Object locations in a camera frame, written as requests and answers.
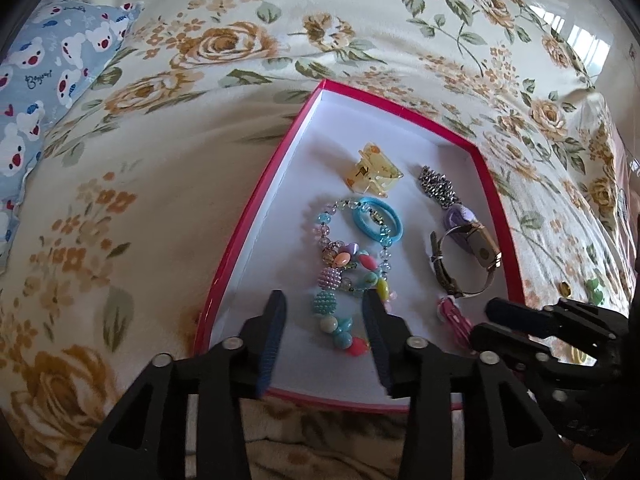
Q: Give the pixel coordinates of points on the red shallow cardboard box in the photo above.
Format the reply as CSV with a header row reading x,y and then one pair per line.
x,y
300,310

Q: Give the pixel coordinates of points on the floral cream blanket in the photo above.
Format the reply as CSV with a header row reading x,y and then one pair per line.
x,y
175,160

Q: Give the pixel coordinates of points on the pink printed blanket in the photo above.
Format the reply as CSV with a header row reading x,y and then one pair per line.
x,y
627,160

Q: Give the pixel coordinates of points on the red hair clip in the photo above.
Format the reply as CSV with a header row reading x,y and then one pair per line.
x,y
452,317

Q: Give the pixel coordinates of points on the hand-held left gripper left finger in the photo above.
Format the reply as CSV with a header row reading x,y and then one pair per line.
x,y
270,350

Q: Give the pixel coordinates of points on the green bow hair clip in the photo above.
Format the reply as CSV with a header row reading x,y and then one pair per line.
x,y
595,290

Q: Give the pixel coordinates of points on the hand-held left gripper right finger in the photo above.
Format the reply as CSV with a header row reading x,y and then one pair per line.
x,y
377,340

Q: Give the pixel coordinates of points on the blue bear print pillow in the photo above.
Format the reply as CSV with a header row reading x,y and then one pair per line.
x,y
45,85

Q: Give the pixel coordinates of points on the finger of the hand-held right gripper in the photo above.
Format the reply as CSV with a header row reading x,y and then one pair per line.
x,y
520,317
505,342

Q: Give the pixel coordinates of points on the purple hair clip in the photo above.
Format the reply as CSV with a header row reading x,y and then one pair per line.
x,y
460,217

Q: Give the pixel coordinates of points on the yellow hair claw clip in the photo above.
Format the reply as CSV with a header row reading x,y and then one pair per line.
x,y
375,175

